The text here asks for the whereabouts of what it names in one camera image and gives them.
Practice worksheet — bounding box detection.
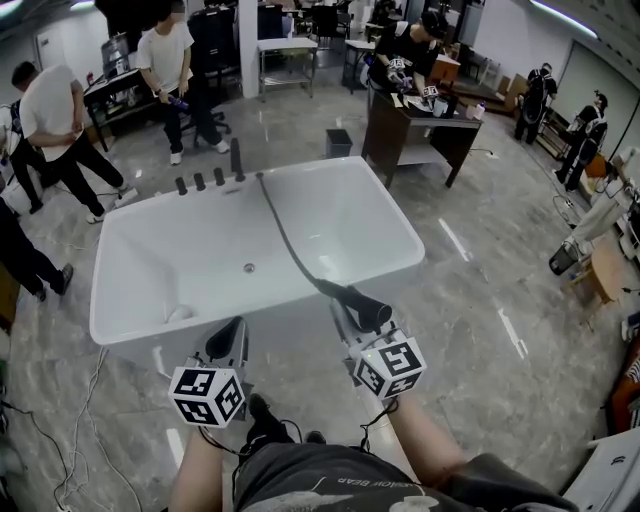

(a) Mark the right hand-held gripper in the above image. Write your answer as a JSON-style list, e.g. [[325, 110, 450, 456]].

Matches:
[[328, 299, 428, 402]]

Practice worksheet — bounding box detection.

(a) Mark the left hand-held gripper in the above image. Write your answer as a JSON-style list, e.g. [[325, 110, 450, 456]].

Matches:
[[168, 316, 254, 429]]

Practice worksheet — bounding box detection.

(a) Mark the black shower hose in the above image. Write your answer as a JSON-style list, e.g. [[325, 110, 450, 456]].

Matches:
[[256, 173, 326, 294]]

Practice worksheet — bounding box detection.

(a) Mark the person's right forearm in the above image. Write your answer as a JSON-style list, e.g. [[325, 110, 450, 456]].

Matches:
[[387, 394, 474, 489]]

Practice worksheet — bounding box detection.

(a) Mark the person's left forearm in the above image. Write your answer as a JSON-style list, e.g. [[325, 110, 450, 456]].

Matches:
[[170, 427, 236, 512]]

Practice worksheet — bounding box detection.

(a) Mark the white bathtub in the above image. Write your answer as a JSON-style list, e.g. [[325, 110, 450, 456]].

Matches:
[[88, 155, 427, 381]]

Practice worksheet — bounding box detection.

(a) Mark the person's grey t-shirt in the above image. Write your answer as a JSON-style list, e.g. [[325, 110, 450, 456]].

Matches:
[[232, 442, 581, 512]]

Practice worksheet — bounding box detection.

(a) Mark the black trash bin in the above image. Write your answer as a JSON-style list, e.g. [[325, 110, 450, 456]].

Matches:
[[325, 128, 354, 160]]

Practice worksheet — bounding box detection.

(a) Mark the black curved faucet spout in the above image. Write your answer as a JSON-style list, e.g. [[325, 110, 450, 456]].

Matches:
[[229, 137, 246, 183]]

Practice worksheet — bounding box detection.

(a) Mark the dark wooden desk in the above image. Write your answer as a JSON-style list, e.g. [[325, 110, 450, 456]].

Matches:
[[360, 87, 485, 190]]

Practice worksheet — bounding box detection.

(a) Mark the orange sofa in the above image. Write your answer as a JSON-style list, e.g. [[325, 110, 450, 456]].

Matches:
[[604, 344, 640, 436]]

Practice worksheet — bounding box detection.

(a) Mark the dark metal table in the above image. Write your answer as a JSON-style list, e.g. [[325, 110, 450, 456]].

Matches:
[[342, 39, 376, 95]]

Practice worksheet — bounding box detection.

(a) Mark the black desk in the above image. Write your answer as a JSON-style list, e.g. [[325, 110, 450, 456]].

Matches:
[[82, 67, 151, 153]]

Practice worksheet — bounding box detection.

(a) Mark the steel table with white top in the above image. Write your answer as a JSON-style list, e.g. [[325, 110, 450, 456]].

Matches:
[[257, 38, 320, 104]]

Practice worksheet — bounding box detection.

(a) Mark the black office chair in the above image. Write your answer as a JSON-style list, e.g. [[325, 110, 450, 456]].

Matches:
[[187, 7, 240, 146]]

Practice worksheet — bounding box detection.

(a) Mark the white column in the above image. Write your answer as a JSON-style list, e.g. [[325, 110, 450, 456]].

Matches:
[[237, 0, 260, 100]]

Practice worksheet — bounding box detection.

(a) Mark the silver water boiler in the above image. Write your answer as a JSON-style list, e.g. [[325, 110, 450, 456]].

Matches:
[[101, 32, 130, 79]]

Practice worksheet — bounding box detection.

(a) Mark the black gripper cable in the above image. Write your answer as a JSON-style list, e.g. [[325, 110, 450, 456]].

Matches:
[[358, 397, 401, 454], [197, 418, 306, 512]]

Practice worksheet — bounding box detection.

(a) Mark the black wire basket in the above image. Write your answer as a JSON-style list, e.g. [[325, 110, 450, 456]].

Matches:
[[548, 242, 581, 276]]

